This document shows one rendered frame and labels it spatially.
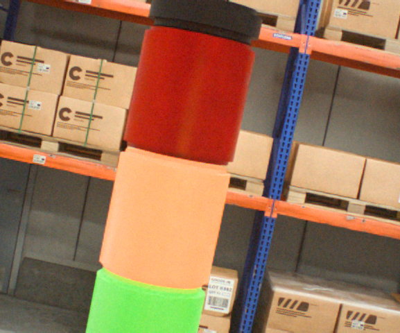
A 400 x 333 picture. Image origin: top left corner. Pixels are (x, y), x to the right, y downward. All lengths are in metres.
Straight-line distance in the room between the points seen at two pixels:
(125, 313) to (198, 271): 0.04
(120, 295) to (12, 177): 8.90
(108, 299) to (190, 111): 0.09
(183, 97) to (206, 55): 0.02
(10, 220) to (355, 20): 3.92
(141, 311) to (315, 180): 7.54
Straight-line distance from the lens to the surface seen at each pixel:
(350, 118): 9.25
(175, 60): 0.39
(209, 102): 0.39
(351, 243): 9.36
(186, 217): 0.39
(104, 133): 7.90
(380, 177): 8.02
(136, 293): 0.40
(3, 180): 9.32
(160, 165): 0.39
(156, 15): 0.40
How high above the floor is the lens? 2.30
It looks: 4 degrees down
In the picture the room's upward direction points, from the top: 12 degrees clockwise
